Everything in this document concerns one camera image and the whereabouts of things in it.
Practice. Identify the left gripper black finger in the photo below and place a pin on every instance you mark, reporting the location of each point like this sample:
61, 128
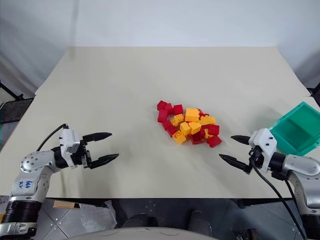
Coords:
105, 160
97, 136

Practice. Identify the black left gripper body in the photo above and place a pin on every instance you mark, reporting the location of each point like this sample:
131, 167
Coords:
85, 157

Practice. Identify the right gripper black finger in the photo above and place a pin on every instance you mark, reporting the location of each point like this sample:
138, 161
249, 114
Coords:
233, 160
241, 139

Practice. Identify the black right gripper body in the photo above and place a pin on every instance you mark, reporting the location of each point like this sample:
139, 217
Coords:
257, 157

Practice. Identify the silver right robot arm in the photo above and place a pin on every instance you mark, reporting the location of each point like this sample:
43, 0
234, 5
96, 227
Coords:
300, 165

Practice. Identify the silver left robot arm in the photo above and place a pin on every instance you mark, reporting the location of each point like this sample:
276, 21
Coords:
31, 163

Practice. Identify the green plastic bin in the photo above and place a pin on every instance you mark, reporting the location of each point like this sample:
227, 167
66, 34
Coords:
297, 132

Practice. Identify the brown cardboard piece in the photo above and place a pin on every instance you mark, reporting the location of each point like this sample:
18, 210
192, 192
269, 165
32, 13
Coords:
65, 204

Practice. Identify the yellow plastic building brick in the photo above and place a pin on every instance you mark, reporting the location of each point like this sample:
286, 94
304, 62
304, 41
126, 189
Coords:
192, 114

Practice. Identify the clear plastic bag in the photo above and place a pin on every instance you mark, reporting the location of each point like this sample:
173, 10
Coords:
97, 215

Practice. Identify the dark rounded shape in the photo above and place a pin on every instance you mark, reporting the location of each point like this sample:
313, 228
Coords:
138, 220
200, 221

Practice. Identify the silver metal floor plate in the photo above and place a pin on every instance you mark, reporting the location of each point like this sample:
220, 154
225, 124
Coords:
58, 222

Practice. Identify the black floor mat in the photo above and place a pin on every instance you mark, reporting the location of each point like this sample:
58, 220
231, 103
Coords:
15, 110

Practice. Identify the black stand base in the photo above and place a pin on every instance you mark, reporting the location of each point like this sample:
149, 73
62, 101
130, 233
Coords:
314, 90

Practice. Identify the black stand leg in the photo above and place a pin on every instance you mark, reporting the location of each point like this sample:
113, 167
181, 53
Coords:
11, 91

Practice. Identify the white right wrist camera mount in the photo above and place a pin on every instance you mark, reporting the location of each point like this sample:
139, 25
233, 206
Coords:
265, 140

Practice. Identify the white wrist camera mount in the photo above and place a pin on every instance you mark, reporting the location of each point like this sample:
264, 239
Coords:
68, 142
265, 140

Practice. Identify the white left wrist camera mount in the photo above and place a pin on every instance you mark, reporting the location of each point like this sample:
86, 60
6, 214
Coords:
68, 142

